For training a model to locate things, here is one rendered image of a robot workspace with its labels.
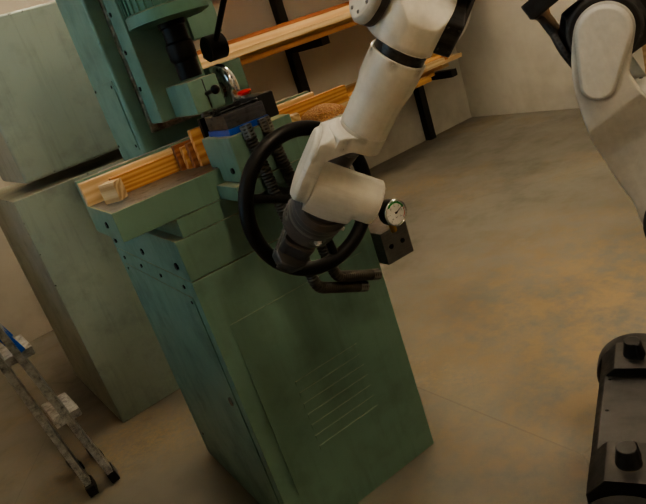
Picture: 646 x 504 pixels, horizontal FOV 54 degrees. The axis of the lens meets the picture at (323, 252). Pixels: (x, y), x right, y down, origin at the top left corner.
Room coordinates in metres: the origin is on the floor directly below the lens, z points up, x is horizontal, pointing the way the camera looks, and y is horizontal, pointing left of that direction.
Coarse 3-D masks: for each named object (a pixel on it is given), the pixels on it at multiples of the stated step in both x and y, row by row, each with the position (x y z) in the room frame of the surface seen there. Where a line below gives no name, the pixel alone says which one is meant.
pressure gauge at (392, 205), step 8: (384, 200) 1.39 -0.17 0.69; (392, 200) 1.37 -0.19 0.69; (400, 200) 1.38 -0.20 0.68; (384, 208) 1.37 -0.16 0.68; (392, 208) 1.37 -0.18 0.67; (400, 208) 1.38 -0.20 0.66; (384, 216) 1.37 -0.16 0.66; (392, 216) 1.37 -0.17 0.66; (400, 216) 1.38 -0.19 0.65; (392, 224) 1.37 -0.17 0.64; (400, 224) 1.38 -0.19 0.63; (392, 232) 1.40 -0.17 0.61
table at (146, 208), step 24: (192, 168) 1.37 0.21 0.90; (216, 168) 1.27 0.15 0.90; (144, 192) 1.27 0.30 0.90; (168, 192) 1.22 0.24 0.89; (192, 192) 1.24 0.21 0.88; (216, 192) 1.26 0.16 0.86; (96, 216) 1.29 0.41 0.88; (120, 216) 1.17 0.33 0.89; (144, 216) 1.19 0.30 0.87; (168, 216) 1.21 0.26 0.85; (120, 240) 1.18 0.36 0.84
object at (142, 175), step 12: (312, 96) 1.60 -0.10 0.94; (324, 96) 1.59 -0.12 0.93; (336, 96) 1.61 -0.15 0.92; (288, 108) 1.54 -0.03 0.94; (300, 108) 1.56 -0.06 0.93; (168, 156) 1.39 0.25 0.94; (144, 168) 1.37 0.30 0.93; (156, 168) 1.38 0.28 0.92; (168, 168) 1.39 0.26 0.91; (132, 180) 1.35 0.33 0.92; (144, 180) 1.36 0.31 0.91; (156, 180) 1.37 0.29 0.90
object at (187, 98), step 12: (180, 84) 1.43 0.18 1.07; (192, 84) 1.40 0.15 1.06; (204, 84) 1.41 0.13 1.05; (216, 84) 1.43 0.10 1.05; (168, 96) 1.51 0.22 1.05; (180, 96) 1.45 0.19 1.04; (192, 96) 1.40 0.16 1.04; (204, 96) 1.41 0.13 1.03; (216, 96) 1.42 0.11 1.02; (180, 108) 1.47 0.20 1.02; (192, 108) 1.41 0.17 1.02; (204, 108) 1.40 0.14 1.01
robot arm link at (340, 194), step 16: (336, 160) 0.88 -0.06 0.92; (352, 160) 0.87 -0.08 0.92; (320, 176) 0.83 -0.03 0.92; (336, 176) 0.84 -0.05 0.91; (352, 176) 0.84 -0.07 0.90; (368, 176) 0.86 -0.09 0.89; (320, 192) 0.83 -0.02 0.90; (336, 192) 0.83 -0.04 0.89; (352, 192) 0.83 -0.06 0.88; (368, 192) 0.83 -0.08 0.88; (384, 192) 0.84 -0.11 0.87; (304, 208) 0.86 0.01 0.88; (320, 208) 0.85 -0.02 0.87; (336, 208) 0.84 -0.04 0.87; (352, 208) 0.83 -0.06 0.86; (368, 208) 0.83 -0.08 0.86; (304, 224) 0.88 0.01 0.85; (320, 224) 0.88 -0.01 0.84; (336, 224) 0.88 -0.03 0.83
